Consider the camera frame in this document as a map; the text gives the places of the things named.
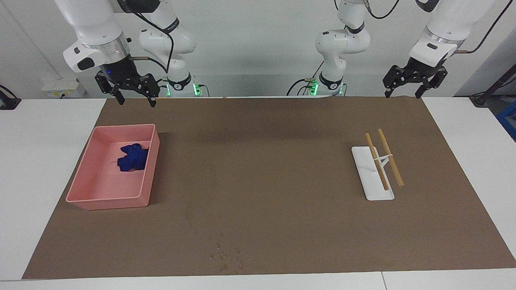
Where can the black tripod stand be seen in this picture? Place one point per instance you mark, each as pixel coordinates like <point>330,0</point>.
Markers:
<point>481,98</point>

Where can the blue towel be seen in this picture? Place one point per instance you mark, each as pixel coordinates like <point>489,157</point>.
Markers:
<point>133,159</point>

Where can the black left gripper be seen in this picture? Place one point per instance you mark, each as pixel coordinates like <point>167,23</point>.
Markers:
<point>419,69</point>

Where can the wooden rack rod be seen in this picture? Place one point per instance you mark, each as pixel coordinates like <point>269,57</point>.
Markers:
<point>390,157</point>
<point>375,159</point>

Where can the white towel rack base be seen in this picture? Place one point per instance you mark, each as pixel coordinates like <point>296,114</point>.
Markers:
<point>367,169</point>

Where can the pink plastic bin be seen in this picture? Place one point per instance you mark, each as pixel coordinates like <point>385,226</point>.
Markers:
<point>100,185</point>

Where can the spilled water drops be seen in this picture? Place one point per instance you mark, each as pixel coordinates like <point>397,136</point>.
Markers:
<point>223,254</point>

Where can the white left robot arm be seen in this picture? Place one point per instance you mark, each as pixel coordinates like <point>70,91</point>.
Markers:
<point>342,40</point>

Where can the brown table mat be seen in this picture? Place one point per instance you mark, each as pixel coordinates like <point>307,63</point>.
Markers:
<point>262,161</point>

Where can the black clamp stand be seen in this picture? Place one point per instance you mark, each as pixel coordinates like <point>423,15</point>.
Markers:
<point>8,100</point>

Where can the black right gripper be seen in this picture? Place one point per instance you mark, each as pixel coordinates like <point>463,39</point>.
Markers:
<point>121,74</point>

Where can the white power strip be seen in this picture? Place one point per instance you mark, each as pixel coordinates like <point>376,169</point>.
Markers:
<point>60,88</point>

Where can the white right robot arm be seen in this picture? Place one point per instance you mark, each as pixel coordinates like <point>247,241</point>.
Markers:
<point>92,20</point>

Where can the blue box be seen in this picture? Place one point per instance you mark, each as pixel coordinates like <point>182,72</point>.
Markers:
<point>508,121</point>

